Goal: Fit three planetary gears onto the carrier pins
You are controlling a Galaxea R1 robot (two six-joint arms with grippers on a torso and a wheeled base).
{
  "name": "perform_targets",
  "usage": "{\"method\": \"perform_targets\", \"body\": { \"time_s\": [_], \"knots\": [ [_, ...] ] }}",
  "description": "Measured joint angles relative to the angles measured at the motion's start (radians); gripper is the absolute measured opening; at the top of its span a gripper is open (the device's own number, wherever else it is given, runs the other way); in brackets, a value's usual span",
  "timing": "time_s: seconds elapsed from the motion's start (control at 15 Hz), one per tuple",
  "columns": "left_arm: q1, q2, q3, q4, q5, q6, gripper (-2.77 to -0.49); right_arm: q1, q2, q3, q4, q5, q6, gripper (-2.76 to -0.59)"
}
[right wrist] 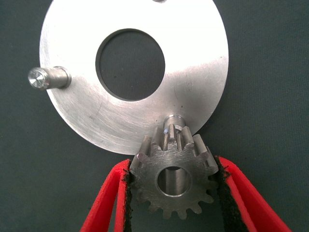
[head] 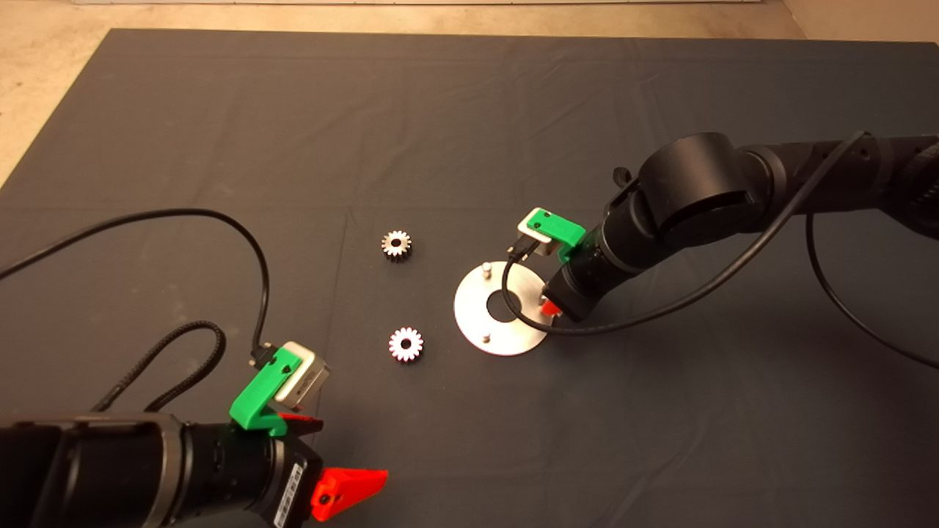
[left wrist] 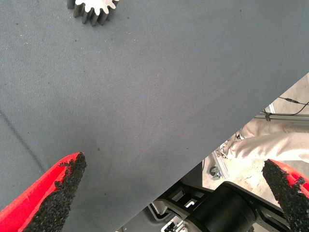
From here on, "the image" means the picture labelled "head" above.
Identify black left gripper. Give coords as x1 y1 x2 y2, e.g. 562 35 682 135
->
183 413 390 528

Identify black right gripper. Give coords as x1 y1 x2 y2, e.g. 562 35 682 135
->
541 222 640 323

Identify small steel planetary gear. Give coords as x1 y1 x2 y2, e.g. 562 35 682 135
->
381 230 412 263
388 327 424 364

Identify round metal carrier plate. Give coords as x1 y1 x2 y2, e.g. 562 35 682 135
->
453 261 551 358

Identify dark grey table cloth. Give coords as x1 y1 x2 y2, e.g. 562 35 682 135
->
0 29 939 528

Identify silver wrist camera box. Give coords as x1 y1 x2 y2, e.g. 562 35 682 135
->
273 341 331 411
517 216 558 257

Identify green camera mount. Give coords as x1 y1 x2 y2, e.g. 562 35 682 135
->
229 348 302 439
522 208 588 265

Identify thin black cable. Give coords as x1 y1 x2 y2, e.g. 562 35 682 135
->
805 213 939 370

